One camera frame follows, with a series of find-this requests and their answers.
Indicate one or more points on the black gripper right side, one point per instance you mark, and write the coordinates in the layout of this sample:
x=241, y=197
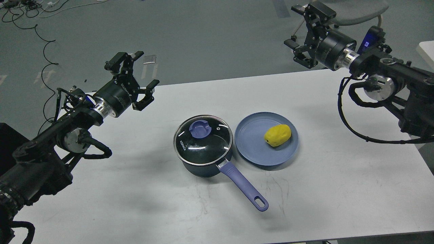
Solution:
x=334, y=51

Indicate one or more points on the grey office chair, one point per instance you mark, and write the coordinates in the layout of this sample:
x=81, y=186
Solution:
x=353, y=12

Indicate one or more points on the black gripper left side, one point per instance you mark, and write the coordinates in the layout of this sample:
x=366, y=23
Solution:
x=123, y=91

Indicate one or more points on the dark pot with purple handle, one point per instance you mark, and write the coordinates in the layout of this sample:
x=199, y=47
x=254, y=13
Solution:
x=226, y=167

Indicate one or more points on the blue round plate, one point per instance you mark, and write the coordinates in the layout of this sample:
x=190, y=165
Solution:
x=250, y=142

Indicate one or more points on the yellow potato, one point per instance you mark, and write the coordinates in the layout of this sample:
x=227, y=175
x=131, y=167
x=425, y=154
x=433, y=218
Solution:
x=277, y=135

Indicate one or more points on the white table corner right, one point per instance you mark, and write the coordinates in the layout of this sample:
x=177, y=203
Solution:
x=426, y=51

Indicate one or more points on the glass pot lid blue knob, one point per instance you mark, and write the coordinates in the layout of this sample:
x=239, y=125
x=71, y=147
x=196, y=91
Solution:
x=203, y=140

